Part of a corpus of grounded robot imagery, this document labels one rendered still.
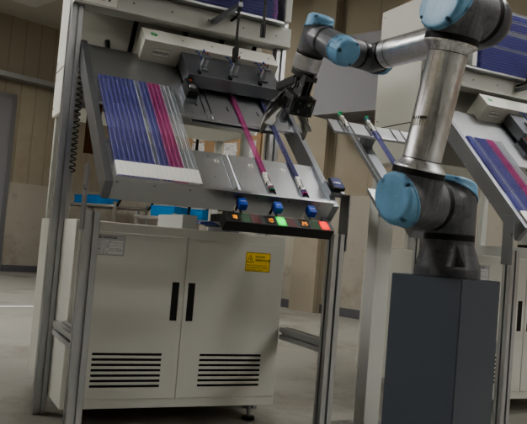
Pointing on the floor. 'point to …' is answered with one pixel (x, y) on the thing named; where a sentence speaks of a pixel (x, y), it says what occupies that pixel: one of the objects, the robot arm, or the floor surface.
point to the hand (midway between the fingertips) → (280, 135)
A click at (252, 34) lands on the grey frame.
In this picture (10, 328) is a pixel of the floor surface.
